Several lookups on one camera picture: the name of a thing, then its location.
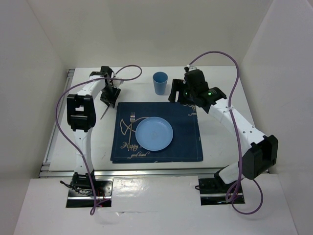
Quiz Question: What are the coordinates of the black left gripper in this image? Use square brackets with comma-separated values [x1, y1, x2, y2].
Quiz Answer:
[99, 84, 120, 108]

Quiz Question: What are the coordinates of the silver metal spoon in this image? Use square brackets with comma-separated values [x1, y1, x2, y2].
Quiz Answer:
[100, 106, 110, 120]

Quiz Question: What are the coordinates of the light blue plastic cup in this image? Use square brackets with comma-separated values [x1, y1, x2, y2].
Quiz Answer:
[153, 71, 168, 95]

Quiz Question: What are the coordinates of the silver metal fork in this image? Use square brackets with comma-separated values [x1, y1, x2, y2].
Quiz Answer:
[128, 112, 135, 151]

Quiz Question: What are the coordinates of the light blue plastic plate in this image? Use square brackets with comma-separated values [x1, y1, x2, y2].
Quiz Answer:
[135, 117, 174, 151]

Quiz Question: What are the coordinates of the dark blue cloth placemat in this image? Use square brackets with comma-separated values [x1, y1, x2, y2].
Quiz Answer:
[111, 102, 203, 164]

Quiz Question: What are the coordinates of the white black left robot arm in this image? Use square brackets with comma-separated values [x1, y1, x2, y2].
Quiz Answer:
[67, 66, 121, 195]

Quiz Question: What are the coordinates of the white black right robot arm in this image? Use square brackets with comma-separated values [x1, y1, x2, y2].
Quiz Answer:
[168, 69, 278, 192]

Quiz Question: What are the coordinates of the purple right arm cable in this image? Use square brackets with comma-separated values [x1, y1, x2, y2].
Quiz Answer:
[187, 50, 263, 215]

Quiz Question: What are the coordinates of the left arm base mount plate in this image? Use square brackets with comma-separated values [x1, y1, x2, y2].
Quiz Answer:
[64, 179, 113, 208]

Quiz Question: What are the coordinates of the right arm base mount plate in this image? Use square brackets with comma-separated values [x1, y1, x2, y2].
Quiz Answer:
[195, 178, 230, 206]

